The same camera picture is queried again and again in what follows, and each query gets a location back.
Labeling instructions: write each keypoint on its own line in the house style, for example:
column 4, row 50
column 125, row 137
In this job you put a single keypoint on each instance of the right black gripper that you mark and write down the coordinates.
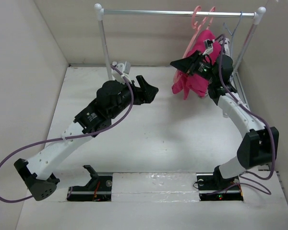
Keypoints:
column 188, row 64

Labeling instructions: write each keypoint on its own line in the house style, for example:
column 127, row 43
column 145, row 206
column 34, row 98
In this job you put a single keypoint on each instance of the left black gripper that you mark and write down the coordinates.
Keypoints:
column 144, row 94

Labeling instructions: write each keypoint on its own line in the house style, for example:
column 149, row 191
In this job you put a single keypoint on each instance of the pink trousers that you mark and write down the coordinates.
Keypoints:
column 196, row 83

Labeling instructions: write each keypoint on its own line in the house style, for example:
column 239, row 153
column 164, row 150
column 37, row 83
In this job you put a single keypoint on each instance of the pink plastic hanger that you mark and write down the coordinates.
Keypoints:
column 196, row 26

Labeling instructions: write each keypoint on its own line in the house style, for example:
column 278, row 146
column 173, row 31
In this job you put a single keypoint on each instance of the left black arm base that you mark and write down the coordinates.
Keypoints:
column 97, row 189

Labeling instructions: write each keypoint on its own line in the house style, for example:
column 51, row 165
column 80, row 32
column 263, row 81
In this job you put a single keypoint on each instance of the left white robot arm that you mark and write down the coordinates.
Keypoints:
column 39, row 172

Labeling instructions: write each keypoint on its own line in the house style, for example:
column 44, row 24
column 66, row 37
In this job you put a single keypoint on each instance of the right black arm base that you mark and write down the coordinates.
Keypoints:
column 212, row 190

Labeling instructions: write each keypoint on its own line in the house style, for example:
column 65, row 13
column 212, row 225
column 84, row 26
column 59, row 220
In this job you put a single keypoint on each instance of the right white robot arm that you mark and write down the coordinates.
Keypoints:
column 259, row 142

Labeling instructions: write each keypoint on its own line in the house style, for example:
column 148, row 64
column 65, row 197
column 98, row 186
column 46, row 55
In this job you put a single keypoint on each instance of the black white printed garment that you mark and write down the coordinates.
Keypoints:
column 226, row 49

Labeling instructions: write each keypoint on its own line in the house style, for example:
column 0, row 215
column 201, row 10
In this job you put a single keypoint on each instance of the white metal clothes rack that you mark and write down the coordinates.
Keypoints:
column 256, row 16

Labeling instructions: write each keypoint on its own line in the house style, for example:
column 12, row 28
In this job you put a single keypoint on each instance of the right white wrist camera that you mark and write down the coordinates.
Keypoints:
column 208, row 47

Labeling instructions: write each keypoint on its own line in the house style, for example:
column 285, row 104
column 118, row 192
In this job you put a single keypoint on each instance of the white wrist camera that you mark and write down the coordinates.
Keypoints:
column 208, row 47
column 121, row 69

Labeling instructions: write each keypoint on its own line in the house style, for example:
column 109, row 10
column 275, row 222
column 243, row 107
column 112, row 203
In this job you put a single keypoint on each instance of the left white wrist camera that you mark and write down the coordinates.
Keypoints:
column 121, row 69

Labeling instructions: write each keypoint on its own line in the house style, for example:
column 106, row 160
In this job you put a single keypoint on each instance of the blue wire hanger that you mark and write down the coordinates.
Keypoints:
column 232, row 33

